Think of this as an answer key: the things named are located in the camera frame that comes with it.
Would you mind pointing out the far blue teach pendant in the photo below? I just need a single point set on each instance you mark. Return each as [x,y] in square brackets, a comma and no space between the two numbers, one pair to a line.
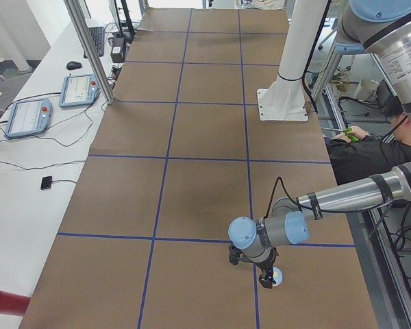
[79,90]

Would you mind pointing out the blue service bell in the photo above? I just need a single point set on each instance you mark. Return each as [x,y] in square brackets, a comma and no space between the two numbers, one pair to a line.
[277,276]

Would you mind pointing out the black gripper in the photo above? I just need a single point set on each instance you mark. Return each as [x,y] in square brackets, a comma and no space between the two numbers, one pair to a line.
[266,265]

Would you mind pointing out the blue teach pendant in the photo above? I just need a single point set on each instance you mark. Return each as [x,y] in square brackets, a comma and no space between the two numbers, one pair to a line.
[28,117]
[79,90]

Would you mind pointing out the black computer mouse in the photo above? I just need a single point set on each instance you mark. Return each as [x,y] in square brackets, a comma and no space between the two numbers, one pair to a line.
[73,65]

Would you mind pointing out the small black square puck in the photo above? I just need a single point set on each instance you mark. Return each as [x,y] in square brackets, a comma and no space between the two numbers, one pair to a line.
[46,182]

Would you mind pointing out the near blue teach pendant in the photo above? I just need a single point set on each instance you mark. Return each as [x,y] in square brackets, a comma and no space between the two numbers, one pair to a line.
[28,117]

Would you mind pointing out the aluminium frame post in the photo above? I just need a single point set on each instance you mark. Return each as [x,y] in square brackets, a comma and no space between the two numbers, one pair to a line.
[79,23]

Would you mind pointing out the seated person in black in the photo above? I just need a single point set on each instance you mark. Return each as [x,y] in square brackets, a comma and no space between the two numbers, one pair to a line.
[368,156]

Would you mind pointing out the black keyboard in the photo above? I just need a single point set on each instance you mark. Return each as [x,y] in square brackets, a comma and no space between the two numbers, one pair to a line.
[98,37]

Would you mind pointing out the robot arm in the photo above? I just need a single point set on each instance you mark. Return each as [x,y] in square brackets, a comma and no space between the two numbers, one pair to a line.
[382,28]

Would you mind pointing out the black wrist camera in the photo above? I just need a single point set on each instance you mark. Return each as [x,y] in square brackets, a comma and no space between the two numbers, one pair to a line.
[235,255]

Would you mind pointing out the black power adapter box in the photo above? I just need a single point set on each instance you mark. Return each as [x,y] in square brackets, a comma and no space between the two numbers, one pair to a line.
[117,53]

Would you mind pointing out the green handled screwdriver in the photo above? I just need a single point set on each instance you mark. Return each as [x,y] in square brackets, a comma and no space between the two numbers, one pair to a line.
[350,136]

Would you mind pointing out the white camera pillar with base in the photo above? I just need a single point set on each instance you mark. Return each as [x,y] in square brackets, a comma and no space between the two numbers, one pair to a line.
[284,100]

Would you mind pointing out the red cylinder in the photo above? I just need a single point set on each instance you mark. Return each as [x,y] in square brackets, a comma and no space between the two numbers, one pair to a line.
[13,304]

